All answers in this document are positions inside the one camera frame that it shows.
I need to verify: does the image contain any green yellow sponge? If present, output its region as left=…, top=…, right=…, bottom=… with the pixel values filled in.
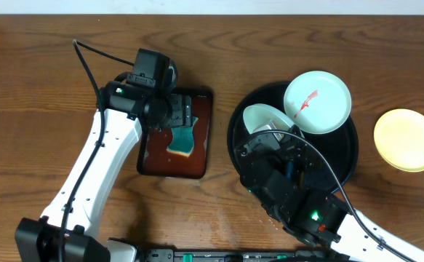
left=167, top=116, right=199, bottom=157

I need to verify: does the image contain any light green plate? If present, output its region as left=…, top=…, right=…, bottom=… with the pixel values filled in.
left=283, top=71, right=352, bottom=135
left=243, top=103, right=295, bottom=134

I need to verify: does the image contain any yellow plate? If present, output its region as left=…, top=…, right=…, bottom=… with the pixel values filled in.
left=373, top=108, right=424, bottom=172

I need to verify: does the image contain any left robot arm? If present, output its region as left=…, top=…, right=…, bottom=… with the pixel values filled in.
left=15, top=81, right=193, bottom=261

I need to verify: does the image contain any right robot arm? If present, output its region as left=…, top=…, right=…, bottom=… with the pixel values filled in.
left=234, top=130, right=424, bottom=261

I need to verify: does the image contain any round black tray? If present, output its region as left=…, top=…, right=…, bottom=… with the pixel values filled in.
left=228, top=82, right=359, bottom=206

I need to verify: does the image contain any rectangular brown water tray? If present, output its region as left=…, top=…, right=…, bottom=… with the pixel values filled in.
left=137, top=87, right=213, bottom=179

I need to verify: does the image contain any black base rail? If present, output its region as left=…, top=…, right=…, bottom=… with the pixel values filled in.
left=105, top=238, right=343, bottom=262

